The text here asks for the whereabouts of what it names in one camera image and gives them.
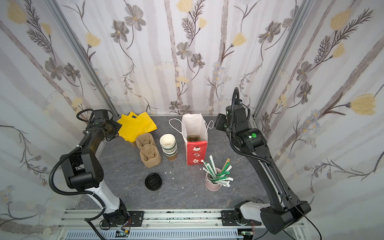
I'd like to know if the red white paper gift bag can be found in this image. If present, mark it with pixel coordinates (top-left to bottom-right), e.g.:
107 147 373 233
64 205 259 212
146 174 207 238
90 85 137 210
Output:
169 114 213 166

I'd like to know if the single pulp cup carrier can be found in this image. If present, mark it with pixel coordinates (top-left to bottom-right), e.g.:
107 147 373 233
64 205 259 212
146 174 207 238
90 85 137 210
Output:
187 134 201 142

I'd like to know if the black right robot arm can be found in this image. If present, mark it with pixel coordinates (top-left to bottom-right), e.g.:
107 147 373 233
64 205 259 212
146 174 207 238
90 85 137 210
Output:
214 88 311 235

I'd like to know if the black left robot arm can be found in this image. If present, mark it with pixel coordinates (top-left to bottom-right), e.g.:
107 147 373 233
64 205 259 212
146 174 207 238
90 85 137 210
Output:
49 109 130 239

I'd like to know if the yellow napkin stack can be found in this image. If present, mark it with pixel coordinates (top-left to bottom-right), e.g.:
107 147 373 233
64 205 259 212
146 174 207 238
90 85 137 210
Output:
118 112 157 143

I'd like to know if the stack of pulp cup carriers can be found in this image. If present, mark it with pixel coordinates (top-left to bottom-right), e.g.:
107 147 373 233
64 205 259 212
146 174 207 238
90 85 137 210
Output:
136 133 162 168

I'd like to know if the pink cup with utensils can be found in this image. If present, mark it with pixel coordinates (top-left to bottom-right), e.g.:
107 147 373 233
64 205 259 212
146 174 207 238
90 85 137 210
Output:
201 156 234 192

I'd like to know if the stack of paper cups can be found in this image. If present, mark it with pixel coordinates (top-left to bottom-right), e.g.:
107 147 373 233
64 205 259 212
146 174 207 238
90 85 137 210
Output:
160 134 178 161

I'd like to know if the stack of black cup lids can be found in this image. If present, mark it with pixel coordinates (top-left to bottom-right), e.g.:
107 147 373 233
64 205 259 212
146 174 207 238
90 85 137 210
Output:
145 173 163 191

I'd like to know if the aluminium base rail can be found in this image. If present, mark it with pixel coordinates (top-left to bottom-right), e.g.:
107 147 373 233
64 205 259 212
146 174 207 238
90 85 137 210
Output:
53 209 310 240

